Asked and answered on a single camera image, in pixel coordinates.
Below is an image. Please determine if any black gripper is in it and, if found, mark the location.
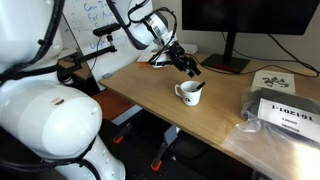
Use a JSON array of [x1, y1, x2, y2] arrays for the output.
[[167, 41, 202, 79]]

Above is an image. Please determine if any white mug with black logo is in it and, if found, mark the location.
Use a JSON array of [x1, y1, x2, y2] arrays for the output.
[[174, 80, 204, 107]]

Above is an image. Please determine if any small white device box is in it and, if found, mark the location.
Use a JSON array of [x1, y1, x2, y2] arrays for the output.
[[179, 43, 199, 55]]

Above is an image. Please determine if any black monitor stand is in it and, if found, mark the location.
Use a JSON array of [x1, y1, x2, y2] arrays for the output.
[[200, 31, 251, 75]]

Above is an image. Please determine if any white and orange box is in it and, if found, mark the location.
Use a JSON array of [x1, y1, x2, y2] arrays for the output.
[[136, 51, 158, 68]]

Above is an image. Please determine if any black computer monitor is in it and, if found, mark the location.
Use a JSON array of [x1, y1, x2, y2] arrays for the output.
[[181, 0, 320, 36]]

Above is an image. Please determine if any white booklet with black drawing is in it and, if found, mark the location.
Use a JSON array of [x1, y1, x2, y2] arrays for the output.
[[251, 70, 297, 95]]

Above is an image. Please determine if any large whiteboard with blue writing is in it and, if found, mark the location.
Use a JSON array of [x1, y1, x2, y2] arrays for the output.
[[61, 0, 160, 92]]

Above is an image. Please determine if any bag with white label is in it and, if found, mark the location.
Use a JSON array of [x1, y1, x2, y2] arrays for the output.
[[240, 86, 320, 145]]

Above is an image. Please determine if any clear empty plastic bag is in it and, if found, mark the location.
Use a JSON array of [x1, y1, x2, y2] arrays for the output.
[[219, 119, 320, 180]]

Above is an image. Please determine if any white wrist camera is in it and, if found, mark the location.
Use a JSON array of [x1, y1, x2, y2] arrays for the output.
[[152, 53, 174, 70]]

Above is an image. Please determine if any black cable on robot arm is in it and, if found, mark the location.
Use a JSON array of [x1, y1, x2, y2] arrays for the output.
[[127, 0, 178, 65]]

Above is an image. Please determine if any long black desk cable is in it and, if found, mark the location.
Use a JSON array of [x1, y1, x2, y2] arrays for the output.
[[191, 53, 320, 79]]

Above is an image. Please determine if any black clamp with orange handle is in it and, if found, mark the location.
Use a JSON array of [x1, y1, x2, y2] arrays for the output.
[[150, 139, 169, 173], [112, 122, 133, 145]]

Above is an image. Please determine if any black stereo camera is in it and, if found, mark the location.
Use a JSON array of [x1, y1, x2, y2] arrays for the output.
[[92, 22, 122, 38]]

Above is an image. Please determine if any black monitor cable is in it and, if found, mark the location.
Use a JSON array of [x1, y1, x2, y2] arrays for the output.
[[266, 33, 320, 74]]

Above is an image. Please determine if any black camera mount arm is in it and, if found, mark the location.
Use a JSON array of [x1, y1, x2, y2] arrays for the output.
[[56, 44, 118, 82]]

